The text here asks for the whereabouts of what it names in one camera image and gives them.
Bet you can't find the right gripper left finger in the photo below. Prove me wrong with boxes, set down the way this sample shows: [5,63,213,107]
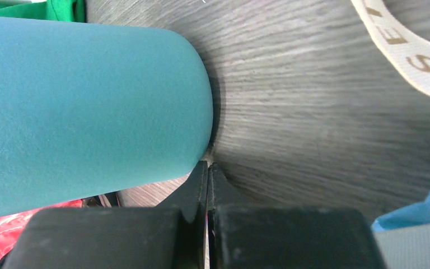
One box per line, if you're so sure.
[3,161,208,269]

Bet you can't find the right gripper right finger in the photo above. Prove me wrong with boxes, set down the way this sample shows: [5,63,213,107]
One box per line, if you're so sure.
[207,164,386,268]

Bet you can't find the teal ceramic vase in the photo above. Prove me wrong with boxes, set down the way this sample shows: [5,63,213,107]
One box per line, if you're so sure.
[0,17,213,217]

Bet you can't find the blue paper bouquet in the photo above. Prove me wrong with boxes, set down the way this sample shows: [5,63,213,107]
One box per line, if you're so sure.
[371,192,430,232]

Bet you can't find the cream printed ribbon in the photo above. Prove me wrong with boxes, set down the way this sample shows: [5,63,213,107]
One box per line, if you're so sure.
[352,1,430,96]

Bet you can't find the pink printed raincoat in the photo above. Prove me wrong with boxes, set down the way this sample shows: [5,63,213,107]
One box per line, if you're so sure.
[0,200,83,262]

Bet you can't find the green cloth bag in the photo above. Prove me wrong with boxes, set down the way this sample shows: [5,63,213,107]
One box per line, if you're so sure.
[0,1,86,22]

